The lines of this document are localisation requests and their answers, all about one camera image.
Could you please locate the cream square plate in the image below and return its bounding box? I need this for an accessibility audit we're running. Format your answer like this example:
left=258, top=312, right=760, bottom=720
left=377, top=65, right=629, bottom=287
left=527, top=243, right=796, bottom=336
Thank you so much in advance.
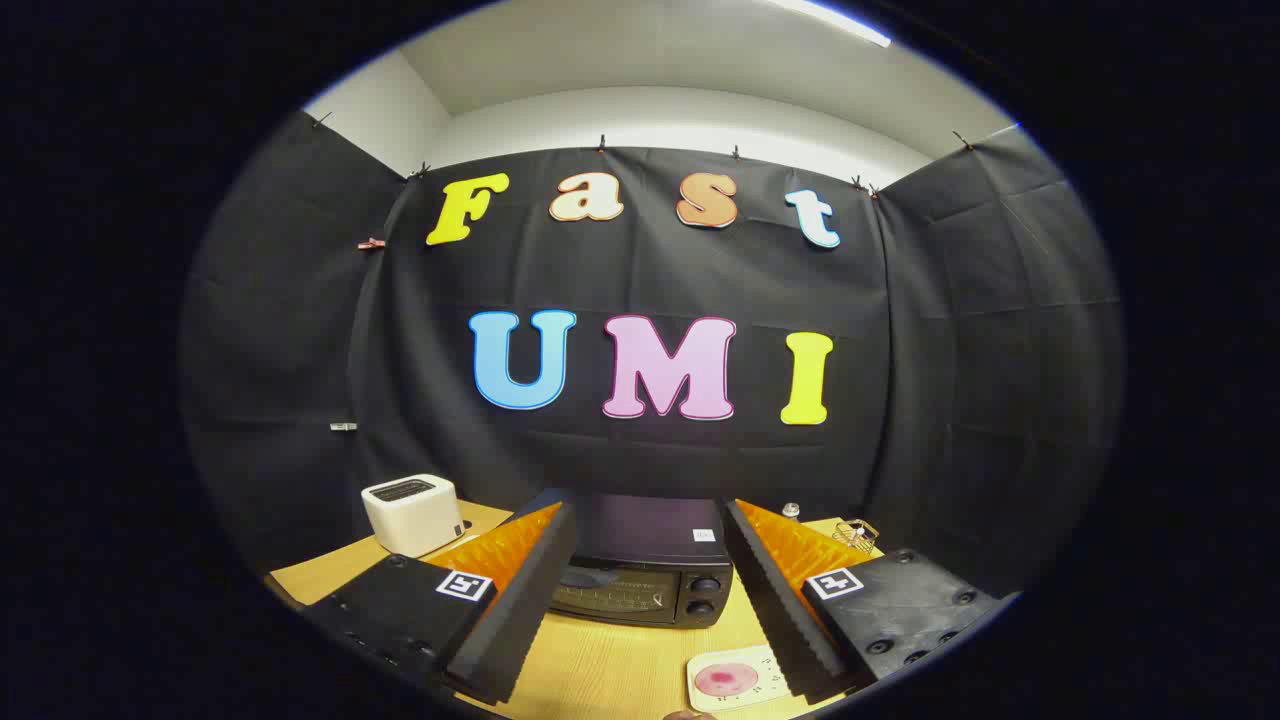
left=686, top=645, right=801, bottom=713

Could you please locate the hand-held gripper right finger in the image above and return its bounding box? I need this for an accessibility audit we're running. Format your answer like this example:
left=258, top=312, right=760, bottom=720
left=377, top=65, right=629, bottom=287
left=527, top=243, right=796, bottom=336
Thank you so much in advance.
left=722, top=498, right=1006, bottom=706

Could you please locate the black toaster oven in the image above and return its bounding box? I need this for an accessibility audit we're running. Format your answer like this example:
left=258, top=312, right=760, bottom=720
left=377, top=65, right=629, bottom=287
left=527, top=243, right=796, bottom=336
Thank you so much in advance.
left=505, top=488, right=741, bottom=629

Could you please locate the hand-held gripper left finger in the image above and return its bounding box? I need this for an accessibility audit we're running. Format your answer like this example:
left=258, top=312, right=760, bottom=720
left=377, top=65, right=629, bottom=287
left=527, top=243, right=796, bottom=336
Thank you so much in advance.
left=300, top=500, right=580, bottom=706

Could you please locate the white toaster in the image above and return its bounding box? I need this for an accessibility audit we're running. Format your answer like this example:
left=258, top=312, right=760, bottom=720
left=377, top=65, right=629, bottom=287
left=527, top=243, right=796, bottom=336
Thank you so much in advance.
left=361, top=474, right=466, bottom=559

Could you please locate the pink round food slice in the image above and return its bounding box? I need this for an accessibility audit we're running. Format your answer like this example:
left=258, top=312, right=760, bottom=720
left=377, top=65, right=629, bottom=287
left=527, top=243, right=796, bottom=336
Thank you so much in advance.
left=694, top=662, right=761, bottom=698

